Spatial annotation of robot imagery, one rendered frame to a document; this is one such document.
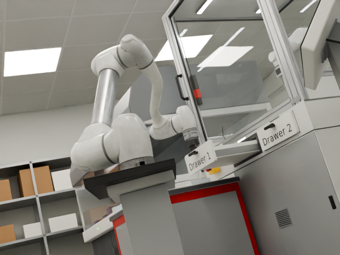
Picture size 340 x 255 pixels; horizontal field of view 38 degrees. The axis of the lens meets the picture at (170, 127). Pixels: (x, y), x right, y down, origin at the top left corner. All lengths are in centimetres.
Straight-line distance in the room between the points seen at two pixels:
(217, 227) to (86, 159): 84
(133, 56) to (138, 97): 93
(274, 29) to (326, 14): 76
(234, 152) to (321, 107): 49
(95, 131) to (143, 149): 27
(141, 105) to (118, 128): 134
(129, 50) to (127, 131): 59
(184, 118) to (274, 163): 63
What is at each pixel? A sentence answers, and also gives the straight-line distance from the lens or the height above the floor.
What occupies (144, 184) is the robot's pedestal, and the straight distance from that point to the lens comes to 203.
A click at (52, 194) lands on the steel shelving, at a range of 615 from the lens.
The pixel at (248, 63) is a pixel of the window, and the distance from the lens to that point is 268.
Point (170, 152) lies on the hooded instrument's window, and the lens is 347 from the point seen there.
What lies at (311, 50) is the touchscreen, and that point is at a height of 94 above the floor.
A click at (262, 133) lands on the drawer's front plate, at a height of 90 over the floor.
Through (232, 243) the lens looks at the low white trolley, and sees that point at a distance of 271.
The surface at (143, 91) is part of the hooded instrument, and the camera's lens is 354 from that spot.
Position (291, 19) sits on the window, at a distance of 257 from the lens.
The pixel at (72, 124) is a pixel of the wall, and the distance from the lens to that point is 697.
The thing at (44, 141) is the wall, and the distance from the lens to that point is 684.
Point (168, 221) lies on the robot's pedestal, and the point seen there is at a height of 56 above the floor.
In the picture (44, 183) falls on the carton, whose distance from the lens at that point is 622.
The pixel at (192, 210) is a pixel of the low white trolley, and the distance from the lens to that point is 263.
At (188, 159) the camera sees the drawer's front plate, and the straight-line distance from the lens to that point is 269.
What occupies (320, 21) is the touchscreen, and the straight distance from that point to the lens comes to 175.
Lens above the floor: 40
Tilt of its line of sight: 15 degrees up
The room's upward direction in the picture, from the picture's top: 15 degrees counter-clockwise
